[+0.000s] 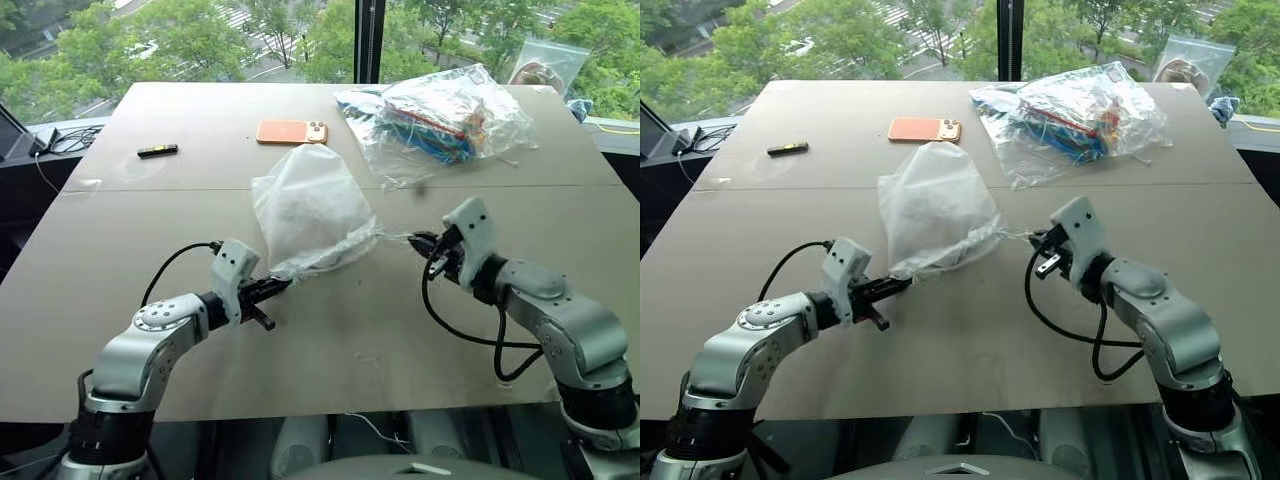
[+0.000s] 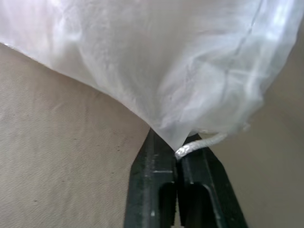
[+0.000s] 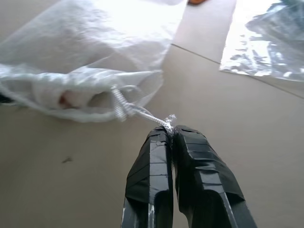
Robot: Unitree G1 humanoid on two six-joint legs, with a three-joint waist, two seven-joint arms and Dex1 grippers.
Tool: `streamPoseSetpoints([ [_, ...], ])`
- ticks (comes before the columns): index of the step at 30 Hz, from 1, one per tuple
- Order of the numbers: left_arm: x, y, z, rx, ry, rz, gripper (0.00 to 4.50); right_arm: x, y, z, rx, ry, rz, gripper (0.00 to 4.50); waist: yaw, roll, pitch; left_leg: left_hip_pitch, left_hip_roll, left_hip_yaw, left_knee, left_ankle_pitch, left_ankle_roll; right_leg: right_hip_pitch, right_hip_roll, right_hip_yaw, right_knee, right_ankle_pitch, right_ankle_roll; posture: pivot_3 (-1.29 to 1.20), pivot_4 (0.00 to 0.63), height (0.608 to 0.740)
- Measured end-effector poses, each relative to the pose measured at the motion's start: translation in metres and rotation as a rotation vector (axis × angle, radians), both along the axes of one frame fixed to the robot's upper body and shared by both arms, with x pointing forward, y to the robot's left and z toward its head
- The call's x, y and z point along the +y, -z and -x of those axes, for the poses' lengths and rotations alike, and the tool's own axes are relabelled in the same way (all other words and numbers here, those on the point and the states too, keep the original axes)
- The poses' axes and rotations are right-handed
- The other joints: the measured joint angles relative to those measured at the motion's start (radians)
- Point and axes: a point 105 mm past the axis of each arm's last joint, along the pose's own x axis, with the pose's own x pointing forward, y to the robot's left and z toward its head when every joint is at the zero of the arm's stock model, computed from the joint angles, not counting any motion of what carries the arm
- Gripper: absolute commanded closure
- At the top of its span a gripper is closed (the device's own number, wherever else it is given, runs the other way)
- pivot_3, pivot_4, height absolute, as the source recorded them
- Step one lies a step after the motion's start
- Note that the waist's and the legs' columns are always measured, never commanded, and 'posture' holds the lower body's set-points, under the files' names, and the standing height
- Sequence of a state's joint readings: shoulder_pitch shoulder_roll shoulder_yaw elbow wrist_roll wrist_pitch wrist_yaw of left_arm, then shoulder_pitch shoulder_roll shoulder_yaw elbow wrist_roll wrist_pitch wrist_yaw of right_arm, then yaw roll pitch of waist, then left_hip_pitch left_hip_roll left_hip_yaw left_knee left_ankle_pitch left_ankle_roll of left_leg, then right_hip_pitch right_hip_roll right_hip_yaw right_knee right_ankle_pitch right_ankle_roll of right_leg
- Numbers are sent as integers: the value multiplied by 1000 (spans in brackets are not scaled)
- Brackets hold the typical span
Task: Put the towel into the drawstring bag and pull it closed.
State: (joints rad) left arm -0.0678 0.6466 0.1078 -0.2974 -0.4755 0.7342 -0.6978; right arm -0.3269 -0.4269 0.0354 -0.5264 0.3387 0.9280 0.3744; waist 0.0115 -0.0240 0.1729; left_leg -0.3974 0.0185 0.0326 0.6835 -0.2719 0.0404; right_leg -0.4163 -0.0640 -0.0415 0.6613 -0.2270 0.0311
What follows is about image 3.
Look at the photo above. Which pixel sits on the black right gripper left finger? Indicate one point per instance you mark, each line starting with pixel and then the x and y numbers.
pixel 148 171

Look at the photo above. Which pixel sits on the clear crinkled plastic bag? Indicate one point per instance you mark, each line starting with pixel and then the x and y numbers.
pixel 263 40

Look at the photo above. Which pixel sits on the orange object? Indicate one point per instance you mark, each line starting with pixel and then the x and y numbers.
pixel 196 2

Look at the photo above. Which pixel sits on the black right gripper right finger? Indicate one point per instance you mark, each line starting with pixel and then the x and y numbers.
pixel 202 171

